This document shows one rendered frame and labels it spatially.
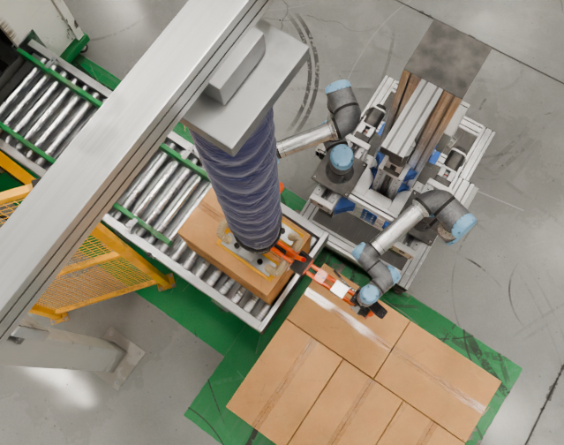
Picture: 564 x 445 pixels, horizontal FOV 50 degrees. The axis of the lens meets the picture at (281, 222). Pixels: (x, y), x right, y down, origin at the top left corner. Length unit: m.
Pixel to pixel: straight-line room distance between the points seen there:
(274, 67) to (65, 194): 0.54
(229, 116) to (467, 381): 2.63
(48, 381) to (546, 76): 4.11
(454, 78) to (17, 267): 1.74
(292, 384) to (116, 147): 2.56
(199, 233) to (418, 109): 1.46
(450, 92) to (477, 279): 2.16
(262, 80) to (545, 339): 3.36
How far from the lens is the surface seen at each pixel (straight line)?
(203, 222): 3.28
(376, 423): 3.57
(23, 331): 2.60
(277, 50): 1.40
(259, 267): 2.97
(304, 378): 3.54
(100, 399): 4.28
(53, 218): 1.15
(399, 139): 2.25
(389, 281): 2.54
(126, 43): 4.96
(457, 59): 2.44
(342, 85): 2.71
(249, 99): 1.35
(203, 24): 1.24
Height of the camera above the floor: 4.08
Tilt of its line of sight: 75 degrees down
